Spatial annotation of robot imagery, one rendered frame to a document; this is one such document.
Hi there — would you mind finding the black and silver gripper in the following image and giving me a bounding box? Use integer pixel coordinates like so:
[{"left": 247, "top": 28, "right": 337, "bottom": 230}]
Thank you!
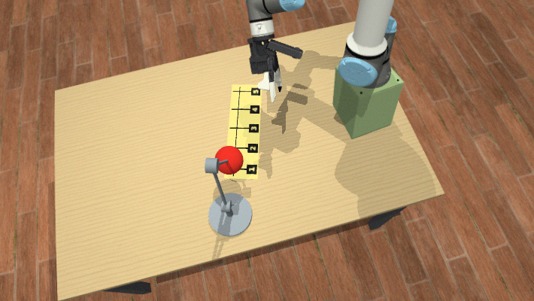
[{"left": 247, "top": 34, "right": 282, "bottom": 103}]

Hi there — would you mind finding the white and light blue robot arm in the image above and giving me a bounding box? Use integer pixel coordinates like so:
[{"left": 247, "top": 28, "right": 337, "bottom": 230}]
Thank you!
[{"left": 245, "top": 0, "right": 397, "bottom": 89}]

